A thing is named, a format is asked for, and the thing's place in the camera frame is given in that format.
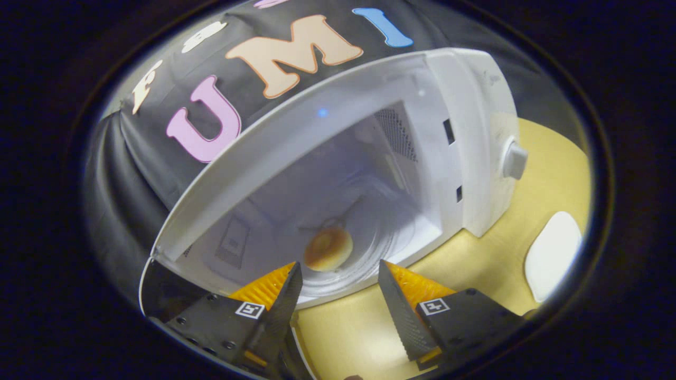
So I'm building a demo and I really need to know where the white square plate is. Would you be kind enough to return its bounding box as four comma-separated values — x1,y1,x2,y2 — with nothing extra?
524,211,584,303

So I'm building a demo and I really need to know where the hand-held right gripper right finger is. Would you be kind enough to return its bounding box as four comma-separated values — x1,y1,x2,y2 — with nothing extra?
378,259,529,370

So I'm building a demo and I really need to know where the glazed ring donut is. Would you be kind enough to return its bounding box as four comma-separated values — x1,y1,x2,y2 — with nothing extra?
303,227,354,273

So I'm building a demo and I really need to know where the white microwave oven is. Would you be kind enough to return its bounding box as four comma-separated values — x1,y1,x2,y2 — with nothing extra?
138,47,529,380

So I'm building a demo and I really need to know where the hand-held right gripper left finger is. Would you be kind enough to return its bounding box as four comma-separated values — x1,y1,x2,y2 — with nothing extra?
164,261,304,370

